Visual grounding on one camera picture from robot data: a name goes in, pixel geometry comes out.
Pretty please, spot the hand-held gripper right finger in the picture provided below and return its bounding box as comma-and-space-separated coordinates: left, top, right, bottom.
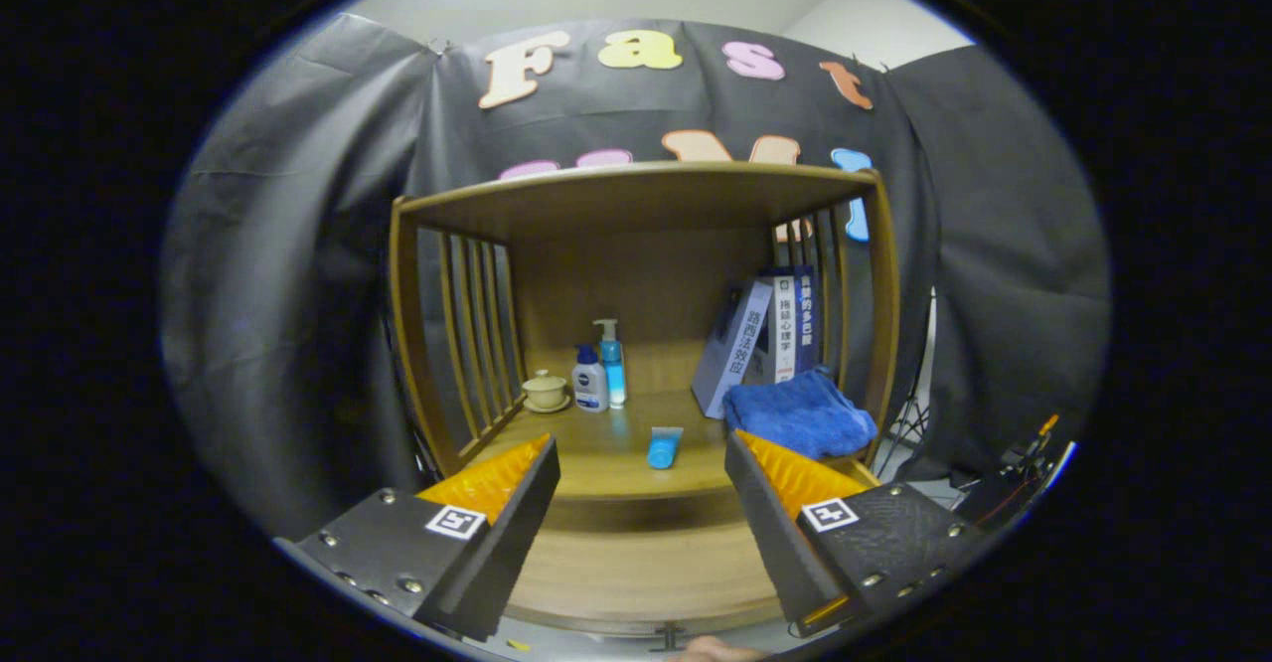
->
723, 430, 985, 638

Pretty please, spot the white lotion bottle blue cap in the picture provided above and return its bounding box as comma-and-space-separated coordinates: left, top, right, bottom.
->
571, 344, 609, 414

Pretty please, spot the light blue tube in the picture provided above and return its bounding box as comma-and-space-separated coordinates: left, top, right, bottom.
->
646, 425, 685, 470

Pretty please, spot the black electronic device with wires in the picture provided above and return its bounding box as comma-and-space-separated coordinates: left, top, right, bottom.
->
954, 414, 1069, 534

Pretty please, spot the wooden cabinet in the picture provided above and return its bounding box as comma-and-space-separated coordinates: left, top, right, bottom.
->
388, 161, 901, 504

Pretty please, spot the wooden countertop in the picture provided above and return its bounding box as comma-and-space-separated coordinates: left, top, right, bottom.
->
467, 389, 880, 502

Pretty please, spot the dark blue book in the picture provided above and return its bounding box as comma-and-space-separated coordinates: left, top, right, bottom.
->
793, 266, 818, 377

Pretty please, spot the blue pump soap bottle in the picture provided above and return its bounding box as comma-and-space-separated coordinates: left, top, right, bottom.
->
593, 319, 628, 410

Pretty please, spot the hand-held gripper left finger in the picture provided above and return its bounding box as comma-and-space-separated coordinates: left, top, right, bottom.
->
273, 433, 560, 643

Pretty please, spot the wooden drawer with black knob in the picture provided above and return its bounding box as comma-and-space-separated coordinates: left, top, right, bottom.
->
497, 488, 796, 653

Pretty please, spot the cream lidded teacup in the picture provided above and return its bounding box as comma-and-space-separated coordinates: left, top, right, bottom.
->
522, 369, 572, 414

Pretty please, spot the grey leaning book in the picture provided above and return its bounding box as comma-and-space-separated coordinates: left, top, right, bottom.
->
691, 279, 774, 420

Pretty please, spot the blue folded towel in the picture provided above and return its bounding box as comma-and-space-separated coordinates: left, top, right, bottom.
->
722, 367, 879, 461

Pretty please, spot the black backdrop cloth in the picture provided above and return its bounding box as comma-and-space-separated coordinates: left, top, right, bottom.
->
159, 14, 1112, 544

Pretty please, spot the black light stand tripod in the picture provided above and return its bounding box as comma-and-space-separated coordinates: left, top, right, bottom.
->
879, 289, 935, 484

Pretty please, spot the white spine book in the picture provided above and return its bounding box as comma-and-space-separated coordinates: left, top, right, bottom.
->
770, 274, 799, 385

